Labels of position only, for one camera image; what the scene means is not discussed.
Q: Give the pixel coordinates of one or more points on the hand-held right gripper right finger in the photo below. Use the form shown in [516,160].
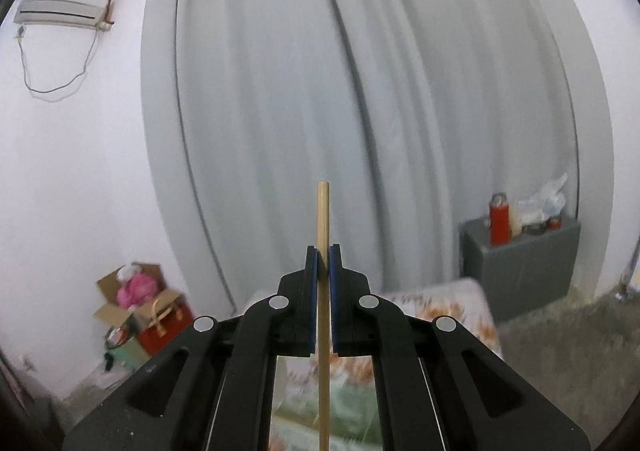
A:
[334,301]

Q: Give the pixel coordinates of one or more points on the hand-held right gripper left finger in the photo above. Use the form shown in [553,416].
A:
[312,301]

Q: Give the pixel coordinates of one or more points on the wooden chopstick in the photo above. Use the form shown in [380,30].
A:
[323,216]

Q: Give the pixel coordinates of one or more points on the floral plaid tablecloth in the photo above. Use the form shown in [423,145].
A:
[450,301]

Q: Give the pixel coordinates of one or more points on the red gift bag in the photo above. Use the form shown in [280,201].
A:
[165,331]

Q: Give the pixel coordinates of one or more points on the pink plastic bag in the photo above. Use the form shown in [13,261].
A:
[137,291]

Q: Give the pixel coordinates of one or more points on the red thermos bottle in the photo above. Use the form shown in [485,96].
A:
[499,223]

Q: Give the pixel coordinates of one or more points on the white plastic bag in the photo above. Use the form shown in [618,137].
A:
[127,272]

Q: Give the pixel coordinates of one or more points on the grey cabinet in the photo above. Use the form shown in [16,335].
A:
[520,271]

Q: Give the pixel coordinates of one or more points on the teal paper bag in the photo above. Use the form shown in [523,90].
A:
[127,351]

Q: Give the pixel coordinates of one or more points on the beige bottle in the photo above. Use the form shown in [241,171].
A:
[516,223]

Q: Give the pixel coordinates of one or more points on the open cardboard box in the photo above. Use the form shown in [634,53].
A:
[112,313]

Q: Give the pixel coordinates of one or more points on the grey curtain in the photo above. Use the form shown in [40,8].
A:
[325,81]

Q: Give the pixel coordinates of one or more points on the white tissue pack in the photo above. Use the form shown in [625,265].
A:
[542,203]

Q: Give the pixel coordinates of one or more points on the white air conditioner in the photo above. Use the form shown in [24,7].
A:
[60,1]

